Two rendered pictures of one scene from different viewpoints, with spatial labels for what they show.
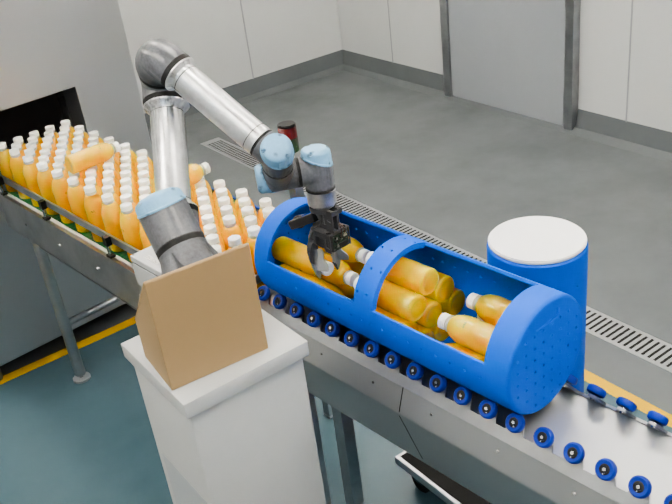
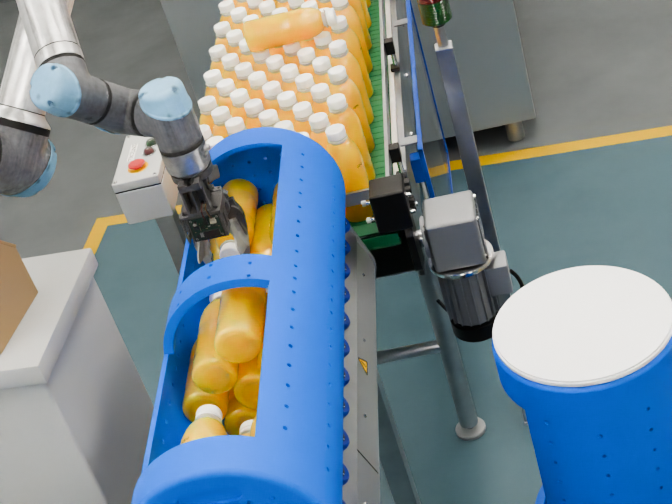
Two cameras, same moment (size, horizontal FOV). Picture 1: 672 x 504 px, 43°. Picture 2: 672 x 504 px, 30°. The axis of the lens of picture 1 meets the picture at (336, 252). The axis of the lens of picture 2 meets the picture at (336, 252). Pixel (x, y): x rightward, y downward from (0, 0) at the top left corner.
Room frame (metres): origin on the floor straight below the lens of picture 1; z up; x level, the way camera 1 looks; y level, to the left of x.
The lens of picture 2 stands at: (0.93, -1.50, 2.28)
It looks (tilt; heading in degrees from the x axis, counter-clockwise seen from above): 34 degrees down; 50
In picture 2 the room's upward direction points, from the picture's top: 18 degrees counter-clockwise
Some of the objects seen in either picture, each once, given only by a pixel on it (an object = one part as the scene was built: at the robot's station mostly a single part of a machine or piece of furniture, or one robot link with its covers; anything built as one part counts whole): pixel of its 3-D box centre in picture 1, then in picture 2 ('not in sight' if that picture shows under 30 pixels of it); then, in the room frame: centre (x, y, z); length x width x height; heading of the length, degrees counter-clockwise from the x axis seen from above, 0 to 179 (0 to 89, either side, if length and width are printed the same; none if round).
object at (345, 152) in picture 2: not in sight; (348, 175); (2.38, 0.12, 0.99); 0.07 x 0.07 x 0.19
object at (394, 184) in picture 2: not in sight; (389, 206); (2.36, 0.02, 0.95); 0.10 x 0.07 x 0.10; 129
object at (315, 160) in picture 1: (316, 168); (169, 115); (1.96, 0.02, 1.41); 0.09 x 0.08 x 0.11; 96
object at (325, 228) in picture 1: (327, 225); (201, 199); (1.95, 0.01, 1.25); 0.09 x 0.08 x 0.12; 39
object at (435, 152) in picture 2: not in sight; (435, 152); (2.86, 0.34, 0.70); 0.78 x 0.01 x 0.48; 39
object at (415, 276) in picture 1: (401, 270); (242, 308); (1.83, -0.16, 1.16); 0.19 x 0.07 x 0.07; 39
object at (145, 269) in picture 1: (165, 272); (149, 174); (2.18, 0.50, 1.05); 0.20 x 0.10 x 0.10; 39
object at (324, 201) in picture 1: (322, 196); (188, 156); (1.96, 0.02, 1.33); 0.08 x 0.08 x 0.05
